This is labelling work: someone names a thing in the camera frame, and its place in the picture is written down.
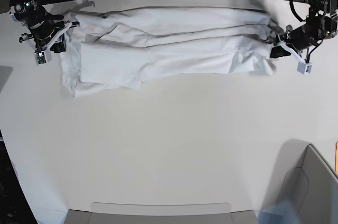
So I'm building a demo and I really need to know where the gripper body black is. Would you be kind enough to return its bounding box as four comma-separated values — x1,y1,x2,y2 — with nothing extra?
286,24,321,50
27,14,63,46

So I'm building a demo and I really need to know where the white T-shirt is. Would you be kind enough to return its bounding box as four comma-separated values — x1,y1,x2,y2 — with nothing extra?
60,7,277,97

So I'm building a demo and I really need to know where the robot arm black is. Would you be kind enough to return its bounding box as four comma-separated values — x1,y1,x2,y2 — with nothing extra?
10,0,64,53
270,0,337,63

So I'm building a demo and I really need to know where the grey box at right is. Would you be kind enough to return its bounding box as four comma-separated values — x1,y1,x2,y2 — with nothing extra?
279,144,337,223

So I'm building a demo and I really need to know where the grey tray at bottom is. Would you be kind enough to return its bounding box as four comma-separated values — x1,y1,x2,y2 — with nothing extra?
64,202,258,223

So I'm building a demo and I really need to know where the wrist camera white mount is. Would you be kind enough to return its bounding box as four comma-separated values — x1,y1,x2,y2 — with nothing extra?
274,35,312,74
19,21,80,65

